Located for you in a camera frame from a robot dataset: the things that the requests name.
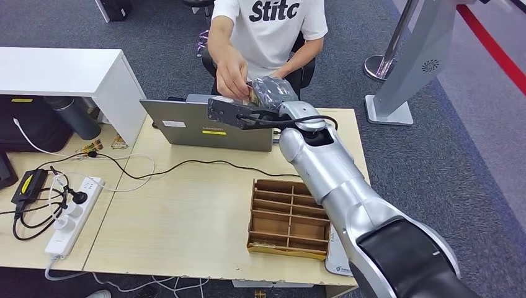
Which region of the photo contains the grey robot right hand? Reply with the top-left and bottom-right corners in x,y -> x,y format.
246,76 -> 300,111

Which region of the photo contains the person's right hand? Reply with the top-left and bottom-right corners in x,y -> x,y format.
215,48 -> 251,102

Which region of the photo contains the person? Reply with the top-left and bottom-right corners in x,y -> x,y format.
207,0 -> 329,101

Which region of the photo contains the brown wooden card organizer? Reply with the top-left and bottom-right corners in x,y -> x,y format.
246,179 -> 332,261

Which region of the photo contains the white card reader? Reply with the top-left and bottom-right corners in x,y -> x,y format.
324,233 -> 354,277

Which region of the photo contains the black office chair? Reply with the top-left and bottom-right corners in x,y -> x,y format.
201,30 -> 317,96

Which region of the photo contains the grey laptop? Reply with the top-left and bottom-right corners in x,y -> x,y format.
140,93 -> 275,153

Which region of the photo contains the black stool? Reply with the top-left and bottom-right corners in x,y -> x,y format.
182,0 -> 215,17

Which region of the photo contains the black floor cabinet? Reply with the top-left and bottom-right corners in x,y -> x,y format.
94,0 -> 133,23

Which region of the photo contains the grey kiosk stand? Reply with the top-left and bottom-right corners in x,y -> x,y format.
365,0 -> 459,126

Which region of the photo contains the dark grey thermos bottle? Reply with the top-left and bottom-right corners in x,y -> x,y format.
44,96 -> 102,141

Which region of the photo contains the white desk shelf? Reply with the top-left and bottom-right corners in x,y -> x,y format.
0,47 -> 148,148

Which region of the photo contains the black plug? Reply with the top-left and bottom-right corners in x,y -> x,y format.
65,187 -> 89,205

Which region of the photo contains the white plug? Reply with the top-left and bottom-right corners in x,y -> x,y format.
65,202 -> 84,219
54,217 -> 78,235

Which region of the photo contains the black bag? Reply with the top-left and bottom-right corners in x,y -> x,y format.
0,94 -> 75,153

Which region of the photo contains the white power strip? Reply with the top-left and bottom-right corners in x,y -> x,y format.
44,176 -> 105,258

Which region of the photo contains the black power adapter yellow label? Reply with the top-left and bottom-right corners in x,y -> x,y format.
11,168 -> 49,205

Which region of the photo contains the black flat device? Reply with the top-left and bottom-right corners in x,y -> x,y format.
0,151 -> 19,190

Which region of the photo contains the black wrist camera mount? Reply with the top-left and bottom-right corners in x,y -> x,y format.
207,95 -> 285,131

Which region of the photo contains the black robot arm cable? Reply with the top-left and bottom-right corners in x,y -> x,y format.
238,114 -> 339,133

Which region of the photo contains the long black power cable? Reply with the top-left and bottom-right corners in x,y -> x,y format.
35,150 -> 303,181

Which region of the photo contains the chrome stanchion post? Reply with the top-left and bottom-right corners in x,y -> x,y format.
363,0 -> 420,83

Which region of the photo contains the thin white cable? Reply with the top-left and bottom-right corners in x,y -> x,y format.
13,118 -> 157,193

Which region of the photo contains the white power strip cord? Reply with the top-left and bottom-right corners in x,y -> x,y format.
44,255 -> 210,297

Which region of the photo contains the black adapter cable bundle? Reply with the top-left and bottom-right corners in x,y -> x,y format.
0,165 -> 70,242

